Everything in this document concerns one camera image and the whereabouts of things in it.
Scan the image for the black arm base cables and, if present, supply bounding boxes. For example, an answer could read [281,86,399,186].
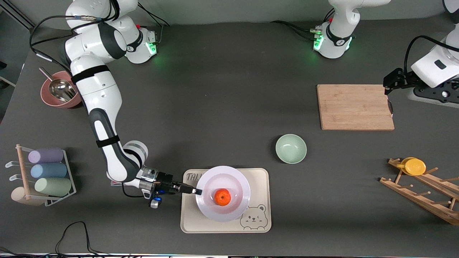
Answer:
[137,2,171,45]
[271,9,336,40]

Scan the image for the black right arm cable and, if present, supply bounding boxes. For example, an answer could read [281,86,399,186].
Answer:
[30,0,151,199]

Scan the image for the blue cup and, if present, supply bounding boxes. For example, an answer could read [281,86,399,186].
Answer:
[30,163,67,179]

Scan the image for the pink bowl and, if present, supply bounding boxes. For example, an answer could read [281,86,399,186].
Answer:
[40,71,85,109]

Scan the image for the orange fruit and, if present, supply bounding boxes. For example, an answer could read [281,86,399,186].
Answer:
[214,188,231,206]

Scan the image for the white wire cup rack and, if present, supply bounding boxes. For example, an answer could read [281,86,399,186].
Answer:
[5,144,77,207]

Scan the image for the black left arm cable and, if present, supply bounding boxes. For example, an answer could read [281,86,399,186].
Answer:
[404,35,459,74]

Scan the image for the metal scoop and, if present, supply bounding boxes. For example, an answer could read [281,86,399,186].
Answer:
[39,67,76,102]

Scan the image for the cream tray with bear print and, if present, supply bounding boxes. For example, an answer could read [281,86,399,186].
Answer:
[180,168,272,234]

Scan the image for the wooden cutting board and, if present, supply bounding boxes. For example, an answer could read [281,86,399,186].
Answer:
[317,84,395,131]

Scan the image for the purple cup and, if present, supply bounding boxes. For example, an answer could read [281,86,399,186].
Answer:
[28,148,64,164]

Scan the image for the green cup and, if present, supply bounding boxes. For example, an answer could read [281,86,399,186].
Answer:
[34,177,72,197]

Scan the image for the yellow mug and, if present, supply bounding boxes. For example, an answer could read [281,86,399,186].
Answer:
[396,157,427,176]

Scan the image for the black right arm base cables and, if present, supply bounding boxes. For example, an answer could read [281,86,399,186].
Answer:
[137,2,171,45]

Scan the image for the wooden peg drying rack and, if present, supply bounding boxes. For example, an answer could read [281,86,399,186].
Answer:
[380,158,459,225]

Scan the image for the white round plate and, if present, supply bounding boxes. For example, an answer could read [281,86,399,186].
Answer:
[196,166,251,223]

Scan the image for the black cable at table edge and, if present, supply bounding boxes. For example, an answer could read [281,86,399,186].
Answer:
[0,221,144,258]

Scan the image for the pale green bowl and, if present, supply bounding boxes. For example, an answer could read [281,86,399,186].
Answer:
[275,134,307,164]

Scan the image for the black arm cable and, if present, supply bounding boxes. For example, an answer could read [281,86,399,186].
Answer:
[30,0,151,199]
[404,35,459,74]

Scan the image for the beige cup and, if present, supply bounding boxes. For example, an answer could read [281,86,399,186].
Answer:
[11,187,45,206]

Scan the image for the black frame rail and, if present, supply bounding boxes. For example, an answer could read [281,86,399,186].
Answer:
[0,0,37,29]

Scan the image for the black left arm base cables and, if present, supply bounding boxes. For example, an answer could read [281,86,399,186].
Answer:
[271,9,336,40]

